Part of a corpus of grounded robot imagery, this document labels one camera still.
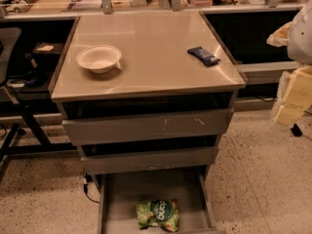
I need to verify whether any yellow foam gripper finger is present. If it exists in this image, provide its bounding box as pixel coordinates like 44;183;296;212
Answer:
266;22;292;47
273;65;312;126

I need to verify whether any green rice chip bag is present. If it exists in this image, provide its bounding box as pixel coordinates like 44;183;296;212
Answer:
136;199;179;232

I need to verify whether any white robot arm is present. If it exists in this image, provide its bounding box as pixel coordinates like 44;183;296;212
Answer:
266;0;312;126

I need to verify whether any grey drawer cabinet with counter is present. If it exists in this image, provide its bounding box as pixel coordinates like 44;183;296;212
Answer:
48;9;248;234

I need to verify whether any grey middle drawer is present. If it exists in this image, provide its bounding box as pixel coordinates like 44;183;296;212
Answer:
81;146;218;175

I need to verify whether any grey open bottom drawer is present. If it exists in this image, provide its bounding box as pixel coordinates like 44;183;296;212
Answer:
97;169;226;234

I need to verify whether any grey top drawer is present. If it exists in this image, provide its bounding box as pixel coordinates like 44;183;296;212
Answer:
62;109;234;145

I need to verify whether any dark blue snack bar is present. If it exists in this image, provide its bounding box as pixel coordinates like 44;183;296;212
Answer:
187;46;220;67

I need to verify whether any white paper bowl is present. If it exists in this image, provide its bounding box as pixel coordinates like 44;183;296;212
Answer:
76;45;122;74

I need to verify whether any black box with label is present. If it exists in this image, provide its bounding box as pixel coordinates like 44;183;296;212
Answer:
33;42;64;55

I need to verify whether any black coiled tool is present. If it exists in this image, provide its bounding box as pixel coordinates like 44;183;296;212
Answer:
14;0;39;14

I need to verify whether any black power adapter with cable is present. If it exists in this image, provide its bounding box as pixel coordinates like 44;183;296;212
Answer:
291;124;311;139

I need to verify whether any black cable with white plug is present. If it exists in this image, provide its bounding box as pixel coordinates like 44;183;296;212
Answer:
82;174;100;205

